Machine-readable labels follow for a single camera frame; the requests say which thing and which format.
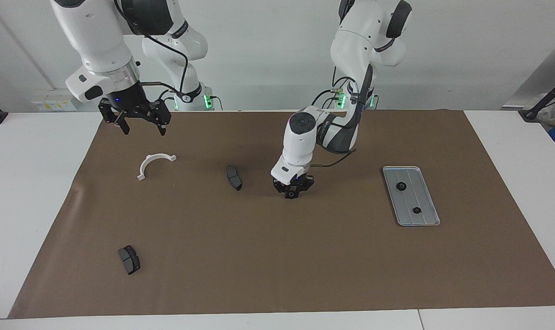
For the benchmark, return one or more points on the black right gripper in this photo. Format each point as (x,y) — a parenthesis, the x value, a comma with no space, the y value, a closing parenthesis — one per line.
(130,105)

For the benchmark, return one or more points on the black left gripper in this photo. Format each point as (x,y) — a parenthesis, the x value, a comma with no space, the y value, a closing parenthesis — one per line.
(293,182)

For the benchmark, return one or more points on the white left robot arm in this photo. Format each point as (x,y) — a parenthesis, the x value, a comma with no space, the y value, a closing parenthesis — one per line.
(300,146)

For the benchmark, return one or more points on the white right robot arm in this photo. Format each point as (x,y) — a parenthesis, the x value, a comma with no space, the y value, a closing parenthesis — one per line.
(98,36)

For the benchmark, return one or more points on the silver metal tray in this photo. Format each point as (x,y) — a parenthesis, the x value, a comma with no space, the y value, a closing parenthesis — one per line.
(419,197)

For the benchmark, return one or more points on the dark grey brake pad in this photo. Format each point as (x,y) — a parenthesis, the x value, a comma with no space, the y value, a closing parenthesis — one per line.
(234,178)
(129,260)

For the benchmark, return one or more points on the brown table mat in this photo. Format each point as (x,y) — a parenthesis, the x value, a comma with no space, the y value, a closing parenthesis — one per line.
(305,256)

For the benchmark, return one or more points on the clear plastic bag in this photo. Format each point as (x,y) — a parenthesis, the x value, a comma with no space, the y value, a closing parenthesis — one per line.
(552,115)

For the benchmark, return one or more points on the black stand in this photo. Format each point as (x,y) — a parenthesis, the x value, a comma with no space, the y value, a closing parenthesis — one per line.
(548,98)

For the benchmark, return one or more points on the white curved plastic bracket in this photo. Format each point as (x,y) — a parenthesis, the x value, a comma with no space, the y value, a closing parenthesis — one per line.
(143,168)

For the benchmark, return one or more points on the white wall socket box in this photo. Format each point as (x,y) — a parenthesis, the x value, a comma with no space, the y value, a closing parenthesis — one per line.
(52,101)

